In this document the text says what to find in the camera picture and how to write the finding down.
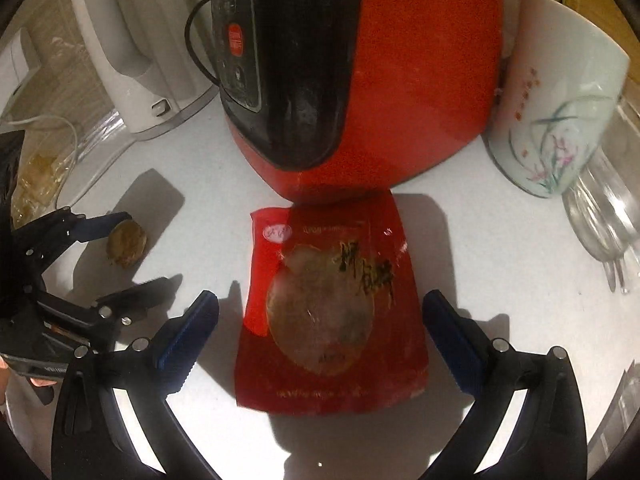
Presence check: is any white flower print ceramic cup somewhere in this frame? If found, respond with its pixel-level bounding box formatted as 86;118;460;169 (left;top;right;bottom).
487;0;631;201

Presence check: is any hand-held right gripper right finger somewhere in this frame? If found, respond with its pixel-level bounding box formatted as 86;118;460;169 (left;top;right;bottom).
421;289;588;480

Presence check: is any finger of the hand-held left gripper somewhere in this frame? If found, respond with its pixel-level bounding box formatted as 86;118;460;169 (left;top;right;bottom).
47;208;134;256
94;277;172;327

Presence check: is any brown round shell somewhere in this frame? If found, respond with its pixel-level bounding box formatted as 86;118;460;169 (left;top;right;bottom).
106;219;149;267

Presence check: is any white electric kettle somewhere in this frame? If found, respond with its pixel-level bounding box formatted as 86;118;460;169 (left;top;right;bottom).
70;0;222;137

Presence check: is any red black blender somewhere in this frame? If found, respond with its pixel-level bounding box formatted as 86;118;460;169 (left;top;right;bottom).
209;0;504;207

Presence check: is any black power cable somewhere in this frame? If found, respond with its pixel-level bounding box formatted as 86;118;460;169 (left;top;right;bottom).
184;0;224;89

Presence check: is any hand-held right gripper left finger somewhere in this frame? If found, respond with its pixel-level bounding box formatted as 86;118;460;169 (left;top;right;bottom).
51;290;221;480

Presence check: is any red snack packet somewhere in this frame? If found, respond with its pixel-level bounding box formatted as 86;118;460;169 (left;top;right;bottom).
234;190;432;417

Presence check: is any clear bag of yellow food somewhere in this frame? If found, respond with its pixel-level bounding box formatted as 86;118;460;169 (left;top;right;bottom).
10;149;72;227

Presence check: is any clear plastic bag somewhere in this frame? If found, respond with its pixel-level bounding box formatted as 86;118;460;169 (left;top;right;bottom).
74;109;137;162

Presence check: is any thin white cable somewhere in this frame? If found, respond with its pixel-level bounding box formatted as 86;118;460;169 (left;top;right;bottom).
0;114;82;162

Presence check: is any person's left hand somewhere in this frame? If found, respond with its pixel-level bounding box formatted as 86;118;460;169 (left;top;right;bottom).
0;355;59;406

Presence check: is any clear glass jar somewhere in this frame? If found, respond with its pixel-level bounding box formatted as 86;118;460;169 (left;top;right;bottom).
561;94;640;295

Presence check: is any white wall socket plate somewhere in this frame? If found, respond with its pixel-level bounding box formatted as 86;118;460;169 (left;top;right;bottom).
0;27;41;122

